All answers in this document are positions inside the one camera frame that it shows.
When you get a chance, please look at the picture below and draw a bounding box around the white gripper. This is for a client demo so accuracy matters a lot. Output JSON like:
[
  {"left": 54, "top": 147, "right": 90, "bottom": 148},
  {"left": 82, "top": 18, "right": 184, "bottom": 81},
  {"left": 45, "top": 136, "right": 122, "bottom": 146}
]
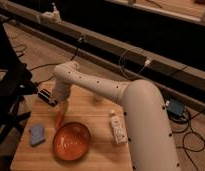
[{"left": 52, "top": 80, "right": 71, "bottom": 115}]

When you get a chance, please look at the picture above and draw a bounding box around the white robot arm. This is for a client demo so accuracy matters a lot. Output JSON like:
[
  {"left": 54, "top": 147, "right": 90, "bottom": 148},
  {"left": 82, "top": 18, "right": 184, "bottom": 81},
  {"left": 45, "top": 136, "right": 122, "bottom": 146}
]
[{"left": 53, "top": 61, "right": 181, "bottom": 171}]

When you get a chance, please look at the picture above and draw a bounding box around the black rectangular box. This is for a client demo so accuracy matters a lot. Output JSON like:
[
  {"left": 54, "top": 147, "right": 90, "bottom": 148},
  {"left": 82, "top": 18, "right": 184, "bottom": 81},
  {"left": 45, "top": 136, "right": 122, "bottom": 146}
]
[{"left": 38, "top": 89, "right": 58, "bottom": 107}]

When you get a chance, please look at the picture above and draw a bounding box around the orange plate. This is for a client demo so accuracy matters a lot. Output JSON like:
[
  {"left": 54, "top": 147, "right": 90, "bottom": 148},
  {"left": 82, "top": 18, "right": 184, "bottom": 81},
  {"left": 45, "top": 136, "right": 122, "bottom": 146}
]
[{"left": 53, "top": 122, "right": 91, "bottom": 161}]

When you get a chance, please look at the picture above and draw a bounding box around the blue sponge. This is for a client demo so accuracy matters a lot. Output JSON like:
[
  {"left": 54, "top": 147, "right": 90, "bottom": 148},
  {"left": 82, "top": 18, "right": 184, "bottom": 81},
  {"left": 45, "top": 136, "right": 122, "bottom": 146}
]
[{"left": 29, "top": 124, "right": 45, "bottom": 146}]

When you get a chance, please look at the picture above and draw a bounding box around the black chair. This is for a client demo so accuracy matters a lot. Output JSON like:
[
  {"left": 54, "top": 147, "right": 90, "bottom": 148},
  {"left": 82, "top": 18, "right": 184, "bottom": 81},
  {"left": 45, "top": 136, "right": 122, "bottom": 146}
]
[{"left": 0, "top": 20, "right": 38, "bottom": 145}]

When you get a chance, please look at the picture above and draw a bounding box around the white squeeze bottle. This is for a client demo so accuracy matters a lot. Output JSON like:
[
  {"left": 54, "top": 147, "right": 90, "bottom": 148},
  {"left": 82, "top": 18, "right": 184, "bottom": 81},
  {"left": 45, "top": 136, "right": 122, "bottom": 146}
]
[{"left": 109, "top": 110, "right": 127, "bottom": 145}]

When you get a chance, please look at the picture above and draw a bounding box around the blue power adapter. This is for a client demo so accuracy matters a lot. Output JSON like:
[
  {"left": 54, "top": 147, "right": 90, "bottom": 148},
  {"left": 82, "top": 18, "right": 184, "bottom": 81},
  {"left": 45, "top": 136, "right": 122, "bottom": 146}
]
[{"left": 166, "top": 99, "right": 184, "bottom": 117}]

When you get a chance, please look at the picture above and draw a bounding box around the white clamp on rail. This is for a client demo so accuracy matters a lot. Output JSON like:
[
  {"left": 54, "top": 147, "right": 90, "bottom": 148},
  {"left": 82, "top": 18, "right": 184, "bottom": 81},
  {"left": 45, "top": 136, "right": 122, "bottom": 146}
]
[{"left": 42, "top": 3, "right": 61, "bottom": 22}]

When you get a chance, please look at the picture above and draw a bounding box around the grey metal rail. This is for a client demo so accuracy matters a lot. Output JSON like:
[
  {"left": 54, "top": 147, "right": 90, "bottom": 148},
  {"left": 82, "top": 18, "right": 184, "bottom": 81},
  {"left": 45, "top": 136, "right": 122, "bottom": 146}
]
[{"left": 0, "top": 0, "right": 205, "bottom": 97}]

